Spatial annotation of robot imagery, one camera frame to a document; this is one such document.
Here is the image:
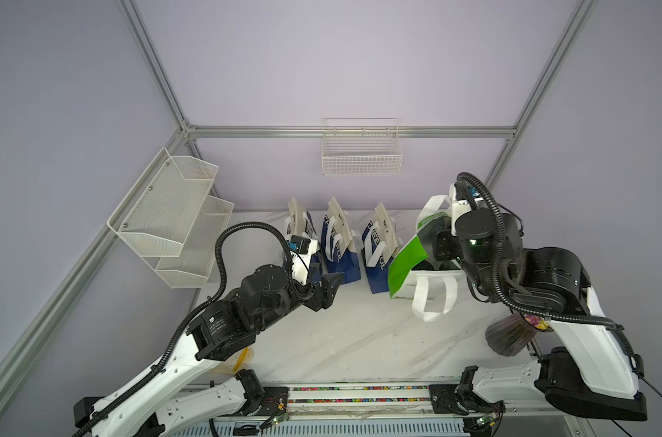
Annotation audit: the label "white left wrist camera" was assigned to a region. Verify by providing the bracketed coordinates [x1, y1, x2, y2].
[288, 235, 311, 274]

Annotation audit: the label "blue beige bag middle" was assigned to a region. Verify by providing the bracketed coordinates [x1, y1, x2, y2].
[321, 198, 361, 284]

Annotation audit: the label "white mesh two-tier shelf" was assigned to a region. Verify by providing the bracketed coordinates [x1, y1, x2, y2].
[107, 149, 234, 289]

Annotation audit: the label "aluminium frame profiles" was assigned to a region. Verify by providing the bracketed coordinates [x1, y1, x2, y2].
[0, 1, 589, 420]

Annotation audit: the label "green white takeout bag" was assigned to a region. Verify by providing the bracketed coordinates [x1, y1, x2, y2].
[387, 195, 467, 322]

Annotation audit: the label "blue beige bag left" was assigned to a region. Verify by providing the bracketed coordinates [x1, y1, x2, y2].
[285, 198, 323, 285]

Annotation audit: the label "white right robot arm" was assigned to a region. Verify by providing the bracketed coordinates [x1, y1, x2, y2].
[431, 172, 647, 422]

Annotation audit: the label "blue beige bag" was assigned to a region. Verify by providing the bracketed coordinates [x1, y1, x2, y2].
[321, 198, 361, 284]
[361, 203, 401, 294]
[285, 198, 323, 285]

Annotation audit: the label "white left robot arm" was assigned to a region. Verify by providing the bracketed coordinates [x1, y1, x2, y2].
[74, 221, 343, 436]

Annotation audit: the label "white wire wall basket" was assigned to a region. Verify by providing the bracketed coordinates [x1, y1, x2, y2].
[321, 118, 404, 177]

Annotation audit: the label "sunflower bouquet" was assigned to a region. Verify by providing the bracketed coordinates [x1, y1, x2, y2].
[485, 312, 553, 357]

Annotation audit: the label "blue beige bag right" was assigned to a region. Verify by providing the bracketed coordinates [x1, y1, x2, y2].
[361, 203, 401, 294]

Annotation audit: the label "yellow dotted work gloves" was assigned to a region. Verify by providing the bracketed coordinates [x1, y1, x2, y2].
[221, 347, 254, 374]

